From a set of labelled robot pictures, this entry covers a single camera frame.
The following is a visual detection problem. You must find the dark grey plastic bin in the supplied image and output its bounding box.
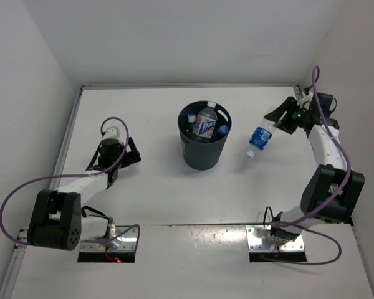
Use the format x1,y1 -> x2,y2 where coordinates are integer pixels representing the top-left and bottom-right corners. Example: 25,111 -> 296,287
177,101 -> 232,171

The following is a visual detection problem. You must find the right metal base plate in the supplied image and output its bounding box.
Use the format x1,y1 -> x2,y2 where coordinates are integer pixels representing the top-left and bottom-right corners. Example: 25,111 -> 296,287
246,225 -> 305,254

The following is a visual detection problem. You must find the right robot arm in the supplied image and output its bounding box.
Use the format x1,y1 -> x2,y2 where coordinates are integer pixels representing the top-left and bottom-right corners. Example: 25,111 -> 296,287
264,93 -> 365,244

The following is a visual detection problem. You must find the blue label bottle white cap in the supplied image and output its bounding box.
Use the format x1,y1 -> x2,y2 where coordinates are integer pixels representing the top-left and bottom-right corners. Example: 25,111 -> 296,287
246,118 -> 277,158

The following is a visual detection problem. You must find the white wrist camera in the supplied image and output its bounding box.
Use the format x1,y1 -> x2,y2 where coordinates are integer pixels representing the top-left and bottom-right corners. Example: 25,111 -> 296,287
297,95 -> 312,109
102,126 -> 120,142

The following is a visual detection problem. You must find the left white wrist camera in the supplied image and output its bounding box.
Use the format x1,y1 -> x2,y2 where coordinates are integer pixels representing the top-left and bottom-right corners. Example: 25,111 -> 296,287
102,126 -> 120,142

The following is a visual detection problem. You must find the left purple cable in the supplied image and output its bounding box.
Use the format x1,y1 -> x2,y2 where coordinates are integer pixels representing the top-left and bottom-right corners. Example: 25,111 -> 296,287
0,116 -> 141,250

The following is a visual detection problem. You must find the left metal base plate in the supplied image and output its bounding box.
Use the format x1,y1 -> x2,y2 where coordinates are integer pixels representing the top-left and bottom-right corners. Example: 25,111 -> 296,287
79,224 -> 140,254

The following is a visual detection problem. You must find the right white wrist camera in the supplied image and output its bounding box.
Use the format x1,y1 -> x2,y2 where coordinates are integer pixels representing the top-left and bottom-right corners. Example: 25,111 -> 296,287
297,95 -> 312,109

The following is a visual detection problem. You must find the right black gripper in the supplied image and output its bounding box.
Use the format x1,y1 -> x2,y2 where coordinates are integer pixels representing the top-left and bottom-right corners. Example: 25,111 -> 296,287
264,97 -> 311,135

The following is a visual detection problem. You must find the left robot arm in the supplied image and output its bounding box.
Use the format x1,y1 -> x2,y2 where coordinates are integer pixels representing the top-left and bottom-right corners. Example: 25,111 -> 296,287
27,137 -> 141,251

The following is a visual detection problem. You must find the metal base plate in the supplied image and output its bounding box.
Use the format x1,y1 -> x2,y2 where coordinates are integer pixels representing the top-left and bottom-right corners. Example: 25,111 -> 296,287
246,225 -> 305,254
79,224 -> 140,254

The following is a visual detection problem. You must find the clear unlabelled plastic bottle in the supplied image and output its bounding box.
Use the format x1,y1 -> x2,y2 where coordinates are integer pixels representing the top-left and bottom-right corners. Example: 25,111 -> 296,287
186,114 -> 196,135

